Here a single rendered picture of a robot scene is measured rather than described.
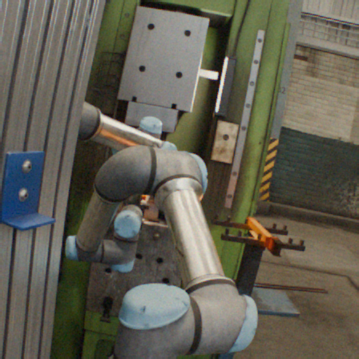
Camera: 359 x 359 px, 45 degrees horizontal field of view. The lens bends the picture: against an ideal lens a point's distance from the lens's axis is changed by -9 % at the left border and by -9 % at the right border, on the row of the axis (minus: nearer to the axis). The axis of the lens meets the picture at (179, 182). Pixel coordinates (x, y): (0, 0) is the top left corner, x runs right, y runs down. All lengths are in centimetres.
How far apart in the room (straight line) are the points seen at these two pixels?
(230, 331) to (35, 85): 54
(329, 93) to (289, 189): 182
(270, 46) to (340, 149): 609
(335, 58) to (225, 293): 735
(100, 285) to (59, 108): 138
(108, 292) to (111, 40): 108
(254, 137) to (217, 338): 130
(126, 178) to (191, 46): 91
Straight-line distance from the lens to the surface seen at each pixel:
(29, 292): 68
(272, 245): 153
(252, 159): 201
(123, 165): 106
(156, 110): 183
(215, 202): 201
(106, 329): 203
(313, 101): 791
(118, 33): 203
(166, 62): 184
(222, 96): 194
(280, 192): 790
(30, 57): 56
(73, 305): 223
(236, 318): 85
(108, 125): 123
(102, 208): 117
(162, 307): 77
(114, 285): 193
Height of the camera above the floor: 136
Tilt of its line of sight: 9 degrees down
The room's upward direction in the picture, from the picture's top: 11 degrees clockwise
